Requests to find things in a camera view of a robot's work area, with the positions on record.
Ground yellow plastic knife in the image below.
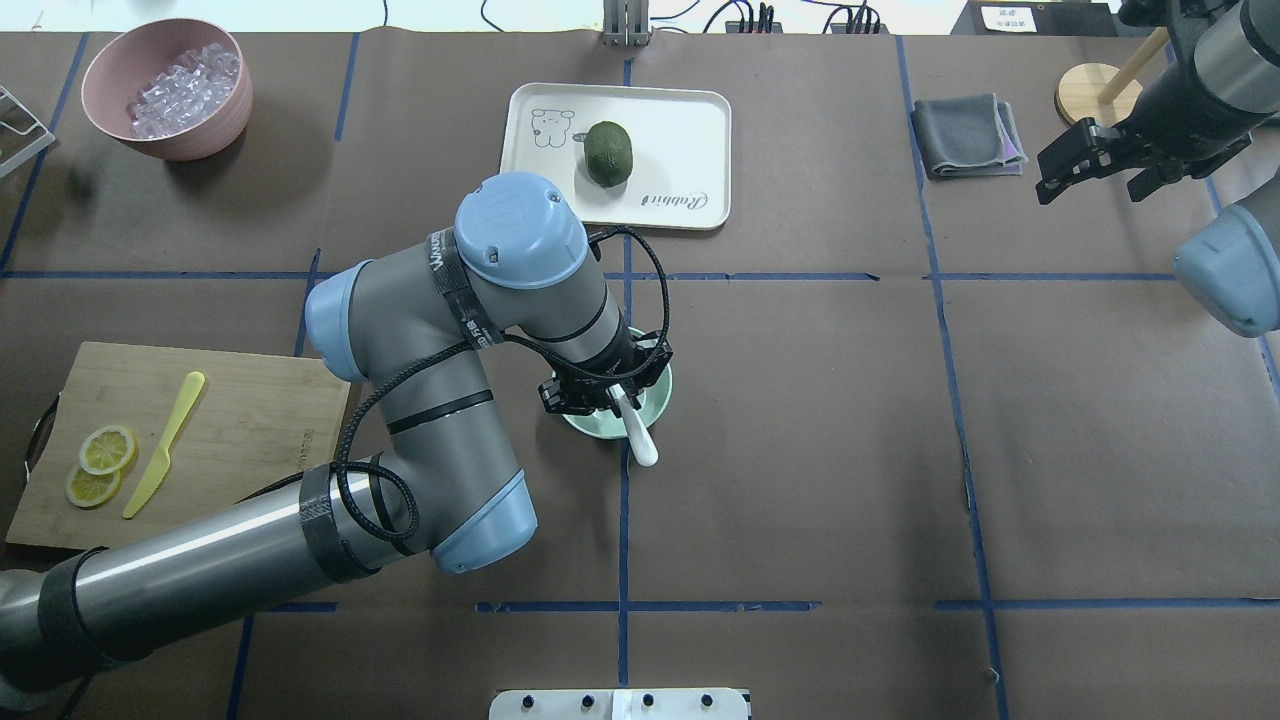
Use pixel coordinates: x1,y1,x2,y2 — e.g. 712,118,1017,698
122,370,207,520

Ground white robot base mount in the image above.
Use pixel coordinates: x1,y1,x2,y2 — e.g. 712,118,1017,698
488,687,753,719

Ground grey folded cloth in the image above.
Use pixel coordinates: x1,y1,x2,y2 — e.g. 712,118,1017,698
911,94,1028,181

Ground green avocado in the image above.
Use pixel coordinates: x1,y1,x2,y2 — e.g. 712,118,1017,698
582,120,634,188

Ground clear ice cubes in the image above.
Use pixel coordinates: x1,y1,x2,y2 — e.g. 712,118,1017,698
128,42,242,140

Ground upper lemon slice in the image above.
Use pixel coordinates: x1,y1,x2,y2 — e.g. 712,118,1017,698
78,424,137,477

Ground white plastic spoon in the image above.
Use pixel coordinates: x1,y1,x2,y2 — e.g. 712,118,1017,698
607,384,659,468

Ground wooden mug stand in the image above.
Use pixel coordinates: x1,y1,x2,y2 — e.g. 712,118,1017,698
1053,27,1170,126

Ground white rabbit tray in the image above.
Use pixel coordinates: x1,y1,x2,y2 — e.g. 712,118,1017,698
500,83,732,231

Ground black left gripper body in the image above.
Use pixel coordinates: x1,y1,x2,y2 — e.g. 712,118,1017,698
539,334,673,416

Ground pink bowl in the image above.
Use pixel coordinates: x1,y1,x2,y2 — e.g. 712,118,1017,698
81,19,253,161

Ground bamboo cutting board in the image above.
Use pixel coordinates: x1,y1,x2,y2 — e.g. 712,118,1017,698
6,342,351,550

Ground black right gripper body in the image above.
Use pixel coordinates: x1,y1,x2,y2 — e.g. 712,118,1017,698
1089,105,1253,202

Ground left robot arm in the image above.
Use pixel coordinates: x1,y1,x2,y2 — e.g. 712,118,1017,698
3,172,672,719

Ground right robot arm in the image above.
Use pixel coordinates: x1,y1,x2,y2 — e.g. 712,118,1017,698
1036,1,1279,338

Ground green bowl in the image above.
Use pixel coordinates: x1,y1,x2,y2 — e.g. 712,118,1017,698
562,364,675,439

